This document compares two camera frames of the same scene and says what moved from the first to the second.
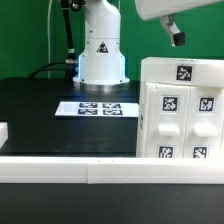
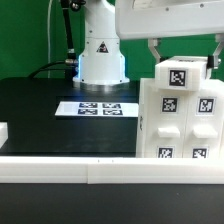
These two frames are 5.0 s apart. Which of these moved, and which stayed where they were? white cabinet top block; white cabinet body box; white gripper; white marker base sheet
Moved: white cabinet top block; white gripper
Stayed: white marker base sheet; white cabinet body box
